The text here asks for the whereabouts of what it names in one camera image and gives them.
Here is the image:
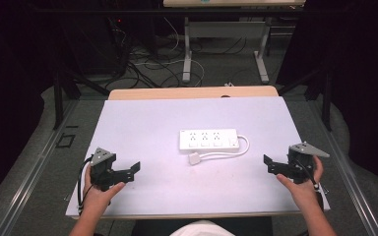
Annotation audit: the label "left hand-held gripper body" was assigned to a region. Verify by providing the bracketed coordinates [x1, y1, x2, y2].
[89, 147, 123, 193]

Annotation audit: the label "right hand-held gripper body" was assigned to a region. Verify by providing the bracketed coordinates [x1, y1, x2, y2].
[282, 141, 331, 185]

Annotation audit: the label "person's left hand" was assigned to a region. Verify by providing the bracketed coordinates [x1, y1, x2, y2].
[83, 165, 127, 214]

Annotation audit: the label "person's right hand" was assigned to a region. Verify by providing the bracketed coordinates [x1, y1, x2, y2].
[276, 154, 325, 210]

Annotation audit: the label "black floor hatch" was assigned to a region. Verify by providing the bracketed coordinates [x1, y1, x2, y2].
[55, 133, 77, 149]

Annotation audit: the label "white table mat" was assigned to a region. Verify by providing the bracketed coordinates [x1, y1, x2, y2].
[65, 95, 331, 218]

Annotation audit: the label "person's dark pants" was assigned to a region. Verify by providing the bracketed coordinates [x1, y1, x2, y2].
[130, 215, 274, 236]

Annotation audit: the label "white power plug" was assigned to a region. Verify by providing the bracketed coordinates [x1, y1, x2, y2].
[187, 151, 204, 166]

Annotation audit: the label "white power strip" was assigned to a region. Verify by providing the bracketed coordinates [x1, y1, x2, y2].
[178, 128, 241, 152]

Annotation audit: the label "black metal stand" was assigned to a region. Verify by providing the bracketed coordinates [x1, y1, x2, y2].
[277, 65, 335, 133]
[52, 65, 111, 131]

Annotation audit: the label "wooden table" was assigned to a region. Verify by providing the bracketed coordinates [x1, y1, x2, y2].
[66, 86, 331, 221]

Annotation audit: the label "person's white shirt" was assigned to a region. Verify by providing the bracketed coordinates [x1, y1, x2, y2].
[169, 219, 236, 236]

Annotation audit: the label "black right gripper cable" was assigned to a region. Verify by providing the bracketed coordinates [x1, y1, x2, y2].
[293, 158, 321, 192]

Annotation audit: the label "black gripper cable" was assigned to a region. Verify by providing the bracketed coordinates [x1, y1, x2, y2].
[77, 155, 96, 211]
[293, 158, 321, 192]

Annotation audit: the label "white power strip cord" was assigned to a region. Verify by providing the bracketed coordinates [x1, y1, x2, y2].
[197, 135, 251, 162]

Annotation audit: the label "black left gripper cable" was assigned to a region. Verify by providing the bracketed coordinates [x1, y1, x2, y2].
[77, 155, 96, 211]

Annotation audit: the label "metal floor rail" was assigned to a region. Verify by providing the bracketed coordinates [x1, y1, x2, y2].
[0, 99, 81, 236]
[308, 97, 378, 236]

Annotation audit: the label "tangle of floor cables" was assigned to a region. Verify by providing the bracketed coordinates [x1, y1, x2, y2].
[106, 16, 254, 89]

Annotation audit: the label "white metal desk frame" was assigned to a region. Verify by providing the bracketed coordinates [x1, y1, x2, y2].
[181, 16, 272, 85]

